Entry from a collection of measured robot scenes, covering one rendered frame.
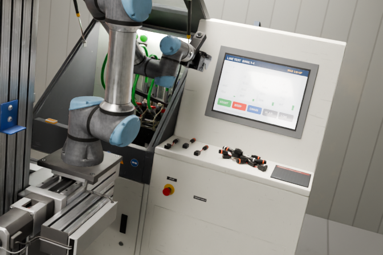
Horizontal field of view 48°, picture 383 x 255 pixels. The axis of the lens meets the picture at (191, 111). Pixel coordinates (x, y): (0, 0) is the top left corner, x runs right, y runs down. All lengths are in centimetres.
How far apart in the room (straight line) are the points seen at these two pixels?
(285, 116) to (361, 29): 166
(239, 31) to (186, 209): 87
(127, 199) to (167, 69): 76
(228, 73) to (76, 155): 88
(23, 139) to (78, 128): 18
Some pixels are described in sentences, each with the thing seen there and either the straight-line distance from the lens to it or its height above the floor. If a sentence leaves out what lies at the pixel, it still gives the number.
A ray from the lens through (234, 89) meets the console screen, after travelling 209.
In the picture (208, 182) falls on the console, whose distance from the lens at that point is 193.
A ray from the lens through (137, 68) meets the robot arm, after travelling 169.
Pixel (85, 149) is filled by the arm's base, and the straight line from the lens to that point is 156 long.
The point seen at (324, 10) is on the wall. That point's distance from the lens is 355.
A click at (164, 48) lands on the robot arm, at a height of 146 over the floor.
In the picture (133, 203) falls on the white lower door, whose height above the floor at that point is 67.
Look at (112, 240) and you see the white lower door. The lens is 228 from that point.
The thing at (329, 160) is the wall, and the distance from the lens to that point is 376.
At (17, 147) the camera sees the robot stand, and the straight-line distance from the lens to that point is 152.
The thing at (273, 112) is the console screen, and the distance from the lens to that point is 205.
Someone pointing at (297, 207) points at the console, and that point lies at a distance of 189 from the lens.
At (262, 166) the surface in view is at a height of 100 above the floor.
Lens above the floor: 169
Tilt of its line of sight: 16 degrees down
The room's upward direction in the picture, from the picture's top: 9 degrees clockwise
